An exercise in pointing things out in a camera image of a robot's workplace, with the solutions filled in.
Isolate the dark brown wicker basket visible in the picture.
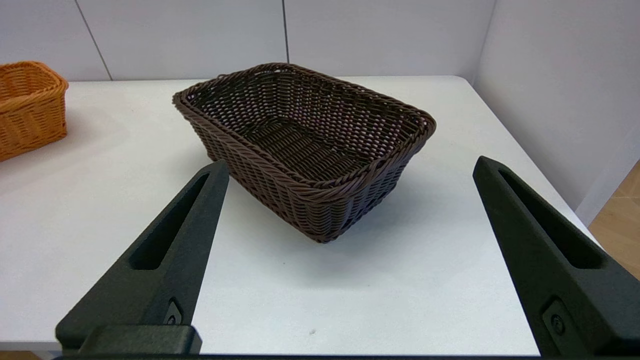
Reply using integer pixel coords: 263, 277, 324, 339
172, 62, 437, 244

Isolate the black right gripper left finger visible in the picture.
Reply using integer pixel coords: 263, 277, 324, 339
55, 160, 230, 355

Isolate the orange wicker basket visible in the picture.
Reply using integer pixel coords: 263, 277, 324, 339
0, 61, 69, 162

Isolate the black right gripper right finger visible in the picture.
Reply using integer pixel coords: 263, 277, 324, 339
472, 156, 640, 357

